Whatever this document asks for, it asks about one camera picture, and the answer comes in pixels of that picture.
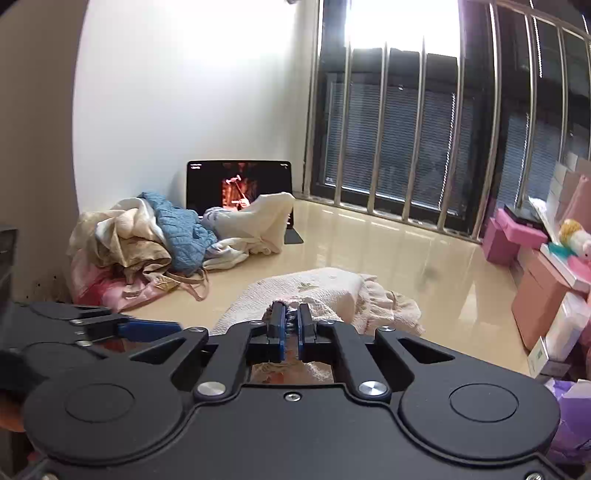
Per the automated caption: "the metal window guard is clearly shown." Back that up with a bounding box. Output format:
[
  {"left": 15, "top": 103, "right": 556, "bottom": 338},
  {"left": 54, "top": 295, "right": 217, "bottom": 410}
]
[{"left": 302, "top": 0, "right": 591, "bottom": 241}]

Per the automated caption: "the dark furniture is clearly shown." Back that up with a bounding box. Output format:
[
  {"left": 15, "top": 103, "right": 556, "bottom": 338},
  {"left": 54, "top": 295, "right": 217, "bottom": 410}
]
[{"left": 0, "top": 225, "right": 18, "bottom": 302}]

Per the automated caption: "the small green white box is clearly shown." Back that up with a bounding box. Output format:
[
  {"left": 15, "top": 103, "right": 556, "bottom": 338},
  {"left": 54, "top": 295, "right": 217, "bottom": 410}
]
[{"left": 527, "top": 336, "right": 551, "bottom": 378}]

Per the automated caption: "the salmon cardboard box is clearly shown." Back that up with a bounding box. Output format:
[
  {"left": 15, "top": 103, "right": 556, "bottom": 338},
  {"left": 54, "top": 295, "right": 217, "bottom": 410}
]
[{"left": 510, "top": 251, "right": 583, "bottom": 350}]

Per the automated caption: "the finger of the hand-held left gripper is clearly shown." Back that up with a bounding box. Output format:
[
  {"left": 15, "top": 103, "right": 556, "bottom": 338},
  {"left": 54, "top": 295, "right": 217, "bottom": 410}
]
[{"left": 69, "top": 313, "right": 183, "bottom": 346}]

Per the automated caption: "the plush toy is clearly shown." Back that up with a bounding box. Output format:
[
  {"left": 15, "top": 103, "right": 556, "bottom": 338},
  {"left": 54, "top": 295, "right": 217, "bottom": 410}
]
[{"left": 556, "top": 218, "right": 591, "bottom": 260}]

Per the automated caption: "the beige strappy garment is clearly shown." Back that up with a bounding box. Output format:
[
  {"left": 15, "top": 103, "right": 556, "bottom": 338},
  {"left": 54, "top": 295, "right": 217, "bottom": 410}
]
[{"left": 121, "top": 256, "right": 211, "bottom": 303}]

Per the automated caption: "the pink paper bag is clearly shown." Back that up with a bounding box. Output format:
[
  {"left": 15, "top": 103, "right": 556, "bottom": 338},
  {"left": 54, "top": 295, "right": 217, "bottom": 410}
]
[{"left": 554, "top": 171, "right": 591, "bottom": 232}]

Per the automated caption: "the black tablet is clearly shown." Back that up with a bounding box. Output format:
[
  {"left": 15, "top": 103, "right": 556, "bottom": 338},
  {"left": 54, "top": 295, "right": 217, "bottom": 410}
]
[{"left": 186, "top": 160, "right": 305, "bottom": 245}]

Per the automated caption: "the magenta box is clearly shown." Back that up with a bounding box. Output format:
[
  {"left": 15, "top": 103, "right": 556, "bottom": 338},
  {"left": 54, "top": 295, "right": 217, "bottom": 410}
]
[{"left": 481, "top": 217, "right": 522, "bottom": 267}]

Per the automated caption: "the beige satin cloth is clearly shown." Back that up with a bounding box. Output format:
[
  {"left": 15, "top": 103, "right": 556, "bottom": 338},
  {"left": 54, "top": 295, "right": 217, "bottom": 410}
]
[{"left": 67, "top": 198, "right": 172, "bottom": 278}]

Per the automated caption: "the pink cloth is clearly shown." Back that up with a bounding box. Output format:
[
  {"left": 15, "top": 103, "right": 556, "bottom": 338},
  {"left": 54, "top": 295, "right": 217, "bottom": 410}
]
[{"left": 69, "top": 254, "right": 155, "bottom": 312}]

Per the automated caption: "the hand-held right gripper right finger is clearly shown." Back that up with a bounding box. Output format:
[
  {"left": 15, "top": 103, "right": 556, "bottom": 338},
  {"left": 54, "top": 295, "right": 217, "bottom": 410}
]
[{"left": 298, "top": 302, "right": 455, "bottom": 398}]

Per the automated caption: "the white cloth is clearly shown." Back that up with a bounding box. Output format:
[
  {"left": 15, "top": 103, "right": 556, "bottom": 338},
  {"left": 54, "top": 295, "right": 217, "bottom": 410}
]
[{"left": 201, "top": 191, "right": 296, "bottom": 271}]

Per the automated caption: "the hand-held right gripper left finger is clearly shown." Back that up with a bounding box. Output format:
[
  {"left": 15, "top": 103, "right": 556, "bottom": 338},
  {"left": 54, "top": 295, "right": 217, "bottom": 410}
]
[{"left": 129, "top": 301, "right": 284, "bottom": 401}]

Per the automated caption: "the purple bag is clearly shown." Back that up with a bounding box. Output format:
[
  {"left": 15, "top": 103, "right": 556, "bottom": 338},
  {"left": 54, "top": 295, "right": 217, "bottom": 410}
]
[{"left": 545, "top": 378, "right": 591, "bottom": 468}]

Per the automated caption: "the flat white pink box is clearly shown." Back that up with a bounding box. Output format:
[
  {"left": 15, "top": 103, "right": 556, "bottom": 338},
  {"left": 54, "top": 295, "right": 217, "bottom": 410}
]
[{"left": 539, "top": 244, "right": 591, "bottom": 295}]

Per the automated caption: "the blue knit sweater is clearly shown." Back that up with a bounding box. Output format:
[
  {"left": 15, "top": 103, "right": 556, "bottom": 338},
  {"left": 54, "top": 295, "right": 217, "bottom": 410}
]
[{"left": 139, "top": 191, "right": 219, "bottom": 274}]

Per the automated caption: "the dark framed window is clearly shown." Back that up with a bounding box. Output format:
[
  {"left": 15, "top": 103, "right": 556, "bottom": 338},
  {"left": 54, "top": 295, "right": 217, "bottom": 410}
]
[{"left": 311, "top": 0, "right": 591, "bottom": 234}]

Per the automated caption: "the cream floral garment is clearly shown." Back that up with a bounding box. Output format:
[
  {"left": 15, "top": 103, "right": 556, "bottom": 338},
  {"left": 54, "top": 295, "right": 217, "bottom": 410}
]
[{"left": 210, "top": 267, "right": 426, "bottom": 384}]

